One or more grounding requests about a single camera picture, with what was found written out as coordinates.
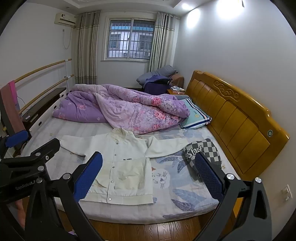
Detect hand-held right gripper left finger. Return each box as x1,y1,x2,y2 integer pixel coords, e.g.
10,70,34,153
28,152,104,241

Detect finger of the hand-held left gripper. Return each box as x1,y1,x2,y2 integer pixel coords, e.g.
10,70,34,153
0,130,28,160
0,138,61,174

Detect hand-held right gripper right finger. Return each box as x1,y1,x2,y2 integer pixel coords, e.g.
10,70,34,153
194,152,273,241

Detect white button jacket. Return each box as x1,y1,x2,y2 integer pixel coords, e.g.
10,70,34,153
59,128,192,205

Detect black white checkered cloth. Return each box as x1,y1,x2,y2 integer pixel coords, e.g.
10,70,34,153
182,138,222,183

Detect white terry towel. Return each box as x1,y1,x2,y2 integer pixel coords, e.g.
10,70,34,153
22,116,241,220

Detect pink brown towel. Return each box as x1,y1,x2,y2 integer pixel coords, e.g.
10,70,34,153
0,80,26,137

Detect black white low cabinet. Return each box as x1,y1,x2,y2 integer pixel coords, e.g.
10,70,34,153
14,87,68,158

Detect striped teal pillow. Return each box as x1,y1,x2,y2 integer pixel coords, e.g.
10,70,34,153
180,98,212,129

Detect wooden bed headboard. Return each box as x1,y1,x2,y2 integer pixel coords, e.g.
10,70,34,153
185,70,290,175

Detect pink knit cloth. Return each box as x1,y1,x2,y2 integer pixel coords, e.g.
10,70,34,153
52,84,190,135

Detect wooden nightstand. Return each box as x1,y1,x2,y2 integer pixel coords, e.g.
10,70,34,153
167,87,186,96

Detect brown chair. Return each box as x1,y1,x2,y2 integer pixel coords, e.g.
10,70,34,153
172,74,185,90

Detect dark blue cloth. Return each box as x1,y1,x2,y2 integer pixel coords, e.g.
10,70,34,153
143,75,173,95

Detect grey striped curtain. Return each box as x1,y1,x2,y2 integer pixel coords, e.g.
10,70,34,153
75,11,101,85
146,11,174,73

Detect grey pillow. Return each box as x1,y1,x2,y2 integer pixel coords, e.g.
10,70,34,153
136,65,177,84

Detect white air conditioner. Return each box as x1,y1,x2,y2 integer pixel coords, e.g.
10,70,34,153
54,13,77,28

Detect barred window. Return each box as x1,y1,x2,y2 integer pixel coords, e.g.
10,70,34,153
100,16,158,62

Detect wooden barre rail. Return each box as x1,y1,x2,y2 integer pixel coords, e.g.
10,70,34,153
18,74,75,115
14,59,72,83

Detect white wall socket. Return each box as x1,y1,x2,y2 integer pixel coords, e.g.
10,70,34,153
280,185,293,202

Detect white air conditioner cable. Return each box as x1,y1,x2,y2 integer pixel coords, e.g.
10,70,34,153
62,28,71,49

